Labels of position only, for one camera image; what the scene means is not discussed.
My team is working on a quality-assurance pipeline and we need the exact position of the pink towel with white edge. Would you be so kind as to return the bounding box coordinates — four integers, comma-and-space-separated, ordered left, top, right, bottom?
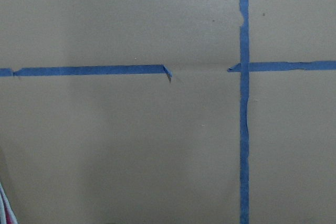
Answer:
0, 185, 18, 224

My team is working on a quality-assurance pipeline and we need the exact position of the crossing blue tape strip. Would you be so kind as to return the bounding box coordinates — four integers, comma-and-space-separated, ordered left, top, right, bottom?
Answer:
239, 0, 249, 224

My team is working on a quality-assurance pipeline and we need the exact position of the long blue tape strip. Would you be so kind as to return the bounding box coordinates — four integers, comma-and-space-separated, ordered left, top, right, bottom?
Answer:
1, 60, 335, 80

